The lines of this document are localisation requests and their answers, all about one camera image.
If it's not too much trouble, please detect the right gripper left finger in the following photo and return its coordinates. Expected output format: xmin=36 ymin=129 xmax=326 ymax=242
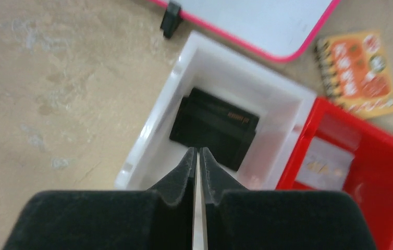
xmin=4 ymin=148 xmax=197 ymax=249

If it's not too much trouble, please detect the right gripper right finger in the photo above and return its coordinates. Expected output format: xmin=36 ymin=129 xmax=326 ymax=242
xmin=200 ymin=148 xmax=376 ymax=249

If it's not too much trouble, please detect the thin silver card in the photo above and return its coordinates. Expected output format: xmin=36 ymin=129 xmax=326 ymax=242
xmin=193 ymin=153 xmax=205 ymax=250

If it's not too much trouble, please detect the white plastic bin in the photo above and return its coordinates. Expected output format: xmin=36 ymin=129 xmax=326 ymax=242
xmin=115 ymin=31 xmax=316 ymax=190

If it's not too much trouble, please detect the red plastic bin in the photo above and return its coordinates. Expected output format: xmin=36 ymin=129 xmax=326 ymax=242
xmin=277 ymin=97 xmax=393 ymax=249

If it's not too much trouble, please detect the black credit card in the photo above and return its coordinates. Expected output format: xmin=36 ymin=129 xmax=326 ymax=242
xmin=181 ymin=88 xmax=260 ymax=143
xmin=169 ymin=100 xmax=251 ymax=171

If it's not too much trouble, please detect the silver credit card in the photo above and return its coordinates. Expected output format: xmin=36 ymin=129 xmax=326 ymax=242
xmin=293 ymin=137 xmax=355 ymax=191

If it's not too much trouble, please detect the orange spiral notebook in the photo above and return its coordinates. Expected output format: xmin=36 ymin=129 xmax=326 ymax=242
xmin=315 ymin=31 xmax=393 ymax=119

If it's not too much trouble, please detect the pink framed whiteboard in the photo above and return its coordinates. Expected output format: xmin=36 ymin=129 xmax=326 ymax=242
xmin=148 ymin=0 xmax=342 ymax=64

